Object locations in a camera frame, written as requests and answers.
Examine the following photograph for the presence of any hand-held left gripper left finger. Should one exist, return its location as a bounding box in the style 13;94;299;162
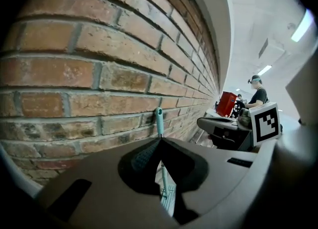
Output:
37;137;179;229

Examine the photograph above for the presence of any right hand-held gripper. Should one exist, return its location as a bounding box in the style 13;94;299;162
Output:
196;101;282;152

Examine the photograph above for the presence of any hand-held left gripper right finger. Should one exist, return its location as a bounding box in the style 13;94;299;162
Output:
160;137;257;225

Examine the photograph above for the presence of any teal mop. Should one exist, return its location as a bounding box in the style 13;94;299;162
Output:
155;107;177;211

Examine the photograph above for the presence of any white desk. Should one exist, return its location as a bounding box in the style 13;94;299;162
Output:
205;108;226;119

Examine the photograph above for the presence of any red box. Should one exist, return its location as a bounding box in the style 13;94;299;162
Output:
215;91;237;118

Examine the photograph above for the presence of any small ceiling light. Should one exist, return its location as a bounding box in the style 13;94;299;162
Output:
256;65;273;76

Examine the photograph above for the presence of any ceiling air conditioner unit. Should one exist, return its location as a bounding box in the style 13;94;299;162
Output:
258;37;287;63

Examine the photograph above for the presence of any long ceiling light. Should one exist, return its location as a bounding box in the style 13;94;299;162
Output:
291;9;314;43

